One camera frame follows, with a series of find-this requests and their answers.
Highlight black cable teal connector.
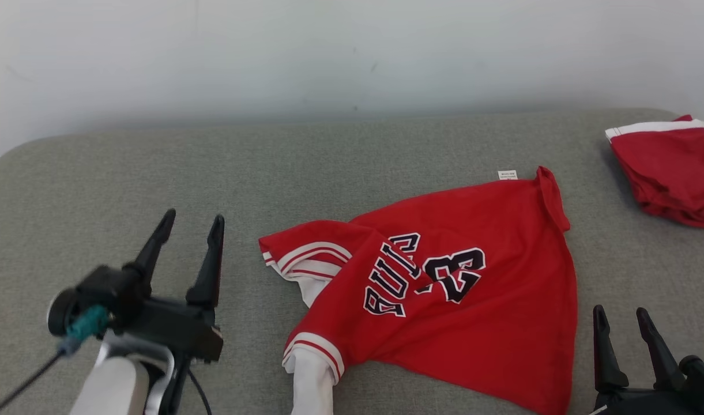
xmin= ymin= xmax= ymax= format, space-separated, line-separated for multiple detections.
xmin=0 ymin=305 xmax=110 ymax=415

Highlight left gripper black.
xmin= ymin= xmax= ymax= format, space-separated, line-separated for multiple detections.
xmin=47 ymin=209 xmax=225 ymax=364

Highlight red shorts white band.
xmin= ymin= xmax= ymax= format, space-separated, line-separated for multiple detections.
xmin=605 ymin=114 xmax=704 ymax=229

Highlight grey fabric sofa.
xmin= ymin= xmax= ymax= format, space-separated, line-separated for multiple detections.
xmin=0 ymin=108 xmax=704 ymax=415

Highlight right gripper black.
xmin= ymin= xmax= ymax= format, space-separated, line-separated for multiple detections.
xmin=591 ymin=305 xmax=704 ymax=415

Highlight thin black cable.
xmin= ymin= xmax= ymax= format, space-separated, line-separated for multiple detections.
xmin=187 ymin=368 xmax=213 ymax=415

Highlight red white basketball jersey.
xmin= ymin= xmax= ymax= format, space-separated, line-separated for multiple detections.
xmin=258 ymin=166 xmax=578 ymax=415

